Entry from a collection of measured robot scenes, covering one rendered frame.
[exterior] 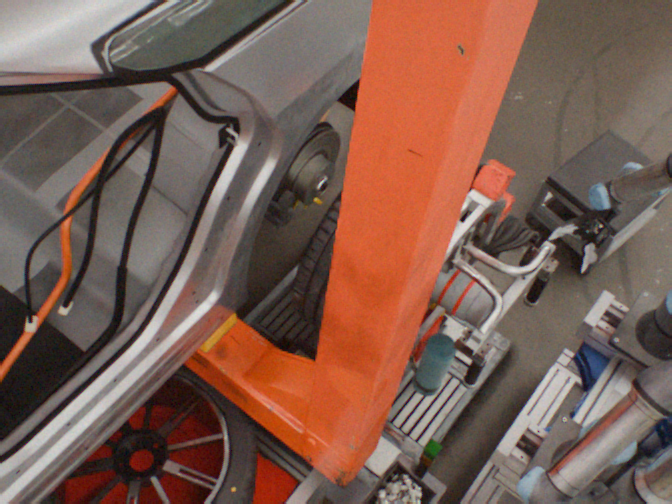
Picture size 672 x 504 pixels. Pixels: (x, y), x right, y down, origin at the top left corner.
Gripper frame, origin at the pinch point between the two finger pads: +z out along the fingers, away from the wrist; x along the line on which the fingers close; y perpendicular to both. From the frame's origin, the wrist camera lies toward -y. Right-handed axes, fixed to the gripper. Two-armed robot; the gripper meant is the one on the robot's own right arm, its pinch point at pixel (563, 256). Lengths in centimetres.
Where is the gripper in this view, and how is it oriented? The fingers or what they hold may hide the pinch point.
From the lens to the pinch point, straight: 269.4
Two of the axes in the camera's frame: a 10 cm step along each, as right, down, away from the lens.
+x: 7.0, 6.5, 2.9
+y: 3.3, 0.7, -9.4
